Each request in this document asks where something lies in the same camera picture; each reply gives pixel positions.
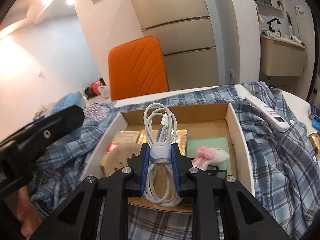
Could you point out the gold tissue pack on table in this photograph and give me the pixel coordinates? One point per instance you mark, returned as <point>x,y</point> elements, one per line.
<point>315,141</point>

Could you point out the gold blue tissue pack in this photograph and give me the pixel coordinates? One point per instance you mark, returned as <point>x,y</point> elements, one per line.
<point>180,138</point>

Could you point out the red gold tissue pack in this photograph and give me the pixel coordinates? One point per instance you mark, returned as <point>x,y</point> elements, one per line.
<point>120,138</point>

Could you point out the orange chair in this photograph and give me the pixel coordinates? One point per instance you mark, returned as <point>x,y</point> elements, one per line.
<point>137,68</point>

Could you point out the gold refrigerator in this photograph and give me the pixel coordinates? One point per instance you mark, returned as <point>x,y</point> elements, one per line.
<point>185,32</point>

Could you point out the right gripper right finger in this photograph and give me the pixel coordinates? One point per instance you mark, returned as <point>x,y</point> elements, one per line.
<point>225,200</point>

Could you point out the dark blue box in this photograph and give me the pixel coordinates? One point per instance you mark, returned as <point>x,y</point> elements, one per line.
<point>313,112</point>

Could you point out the black faucet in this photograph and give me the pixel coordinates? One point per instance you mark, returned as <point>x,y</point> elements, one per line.
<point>270,24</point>

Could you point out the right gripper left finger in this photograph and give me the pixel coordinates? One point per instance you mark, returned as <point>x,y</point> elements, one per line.
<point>97,208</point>

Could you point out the black Face tissue pack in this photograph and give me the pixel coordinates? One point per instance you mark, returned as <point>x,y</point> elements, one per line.
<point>215,171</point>

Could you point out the green cloth square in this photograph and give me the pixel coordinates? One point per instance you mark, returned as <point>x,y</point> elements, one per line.
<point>220,142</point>

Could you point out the small light blue box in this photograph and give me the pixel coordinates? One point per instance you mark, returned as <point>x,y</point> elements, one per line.
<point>316,124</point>

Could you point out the round beige plush cushion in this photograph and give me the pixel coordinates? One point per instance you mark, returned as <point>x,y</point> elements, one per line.
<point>119,157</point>

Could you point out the person's left hand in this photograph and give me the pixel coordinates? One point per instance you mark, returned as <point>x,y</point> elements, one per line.
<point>26,213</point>

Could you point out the studded fabric patch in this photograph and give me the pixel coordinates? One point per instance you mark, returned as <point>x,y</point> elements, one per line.
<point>96,111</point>

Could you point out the red plastic bag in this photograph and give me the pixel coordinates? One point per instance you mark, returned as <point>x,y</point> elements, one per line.
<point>95,87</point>

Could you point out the blue plaid shirt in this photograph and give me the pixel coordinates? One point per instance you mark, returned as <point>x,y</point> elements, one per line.
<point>286,178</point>

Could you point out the white hair dryer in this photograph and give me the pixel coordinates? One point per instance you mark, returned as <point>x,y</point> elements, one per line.
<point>297,40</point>

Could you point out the pink white plush bunny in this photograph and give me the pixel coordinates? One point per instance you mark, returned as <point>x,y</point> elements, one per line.
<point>212,156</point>

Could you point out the beige bathroom vanity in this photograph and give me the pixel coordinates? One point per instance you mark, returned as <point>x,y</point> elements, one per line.
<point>280,57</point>

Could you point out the white remote control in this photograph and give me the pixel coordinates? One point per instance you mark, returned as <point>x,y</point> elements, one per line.
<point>280,124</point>

